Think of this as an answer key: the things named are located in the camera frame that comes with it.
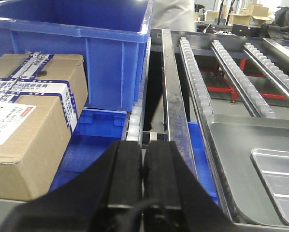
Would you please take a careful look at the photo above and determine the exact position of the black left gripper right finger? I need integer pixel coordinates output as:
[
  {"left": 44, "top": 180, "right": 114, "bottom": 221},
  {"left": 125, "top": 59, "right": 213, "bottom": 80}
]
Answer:
[{"left": 144, "top": 141, "right": 240, "bottom": 232}]

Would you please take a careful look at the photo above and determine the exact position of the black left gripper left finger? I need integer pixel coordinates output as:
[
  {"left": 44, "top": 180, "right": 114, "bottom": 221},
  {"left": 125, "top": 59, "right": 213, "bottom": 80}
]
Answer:
[{"left": 0, "top": 141, "right": 142, "bottom": 232}]

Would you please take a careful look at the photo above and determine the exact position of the small ribbed silver tray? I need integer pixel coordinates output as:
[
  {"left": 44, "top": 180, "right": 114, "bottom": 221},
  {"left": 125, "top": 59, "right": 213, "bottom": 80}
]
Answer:
[{"left": 250, "top": 148, "right": 289, "bottom": 225}]

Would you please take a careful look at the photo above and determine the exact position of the large silver outer tray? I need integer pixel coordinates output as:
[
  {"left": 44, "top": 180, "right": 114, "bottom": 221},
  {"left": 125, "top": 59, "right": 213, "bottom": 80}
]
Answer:
[{"left": 206, "top": 115, "right": 289, "bottom": 226}]

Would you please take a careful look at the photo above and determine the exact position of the taped cardboard box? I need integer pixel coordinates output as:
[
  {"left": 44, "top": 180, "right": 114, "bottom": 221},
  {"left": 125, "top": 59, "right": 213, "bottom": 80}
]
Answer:
[{"left": 0, "top": 52, "right": 88, "bottom": 201}]

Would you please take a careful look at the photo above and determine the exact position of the steel rack divider bar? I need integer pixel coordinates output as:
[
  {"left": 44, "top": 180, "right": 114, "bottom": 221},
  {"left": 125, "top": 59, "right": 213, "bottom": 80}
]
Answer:
[{"left": 161, "top": 29, "right": 198, "bottom": 177}]

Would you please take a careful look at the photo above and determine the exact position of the blue bin lower shelf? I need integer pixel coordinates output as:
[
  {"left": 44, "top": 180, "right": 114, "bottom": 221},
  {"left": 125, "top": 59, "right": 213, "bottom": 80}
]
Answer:
[{"left": 49, "top": 108, "right": 218, "bottom": 203}]

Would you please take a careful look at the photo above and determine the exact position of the large blue plastic bin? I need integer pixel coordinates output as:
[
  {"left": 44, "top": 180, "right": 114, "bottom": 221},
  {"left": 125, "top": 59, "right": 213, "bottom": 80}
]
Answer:
[{"left": 0, "top": 0, "right": 153, "bottom": 111}]

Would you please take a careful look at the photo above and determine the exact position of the open cardboard boxes background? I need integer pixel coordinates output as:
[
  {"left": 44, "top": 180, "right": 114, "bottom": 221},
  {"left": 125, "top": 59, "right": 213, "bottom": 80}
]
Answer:
[{"left": 204, "top": 2, "right": 274, "bottom": 26}]

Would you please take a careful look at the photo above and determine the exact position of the white roller rail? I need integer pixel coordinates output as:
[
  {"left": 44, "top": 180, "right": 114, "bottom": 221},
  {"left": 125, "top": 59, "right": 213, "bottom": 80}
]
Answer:
[
  {"left": 243, "top": 43, "right": 289, "bottom": 100},
  {"left": 179, "top": 37, "right": 215, "bottom": 116},
  {"left": 211, "top": 40, "right": 277, "bottom": 119}
]

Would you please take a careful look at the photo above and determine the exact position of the red metal frame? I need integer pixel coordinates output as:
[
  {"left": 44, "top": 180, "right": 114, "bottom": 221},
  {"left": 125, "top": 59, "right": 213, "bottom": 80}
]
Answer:
[{"left": 196, "top": 56, "right": 286, "bottom": 102}]

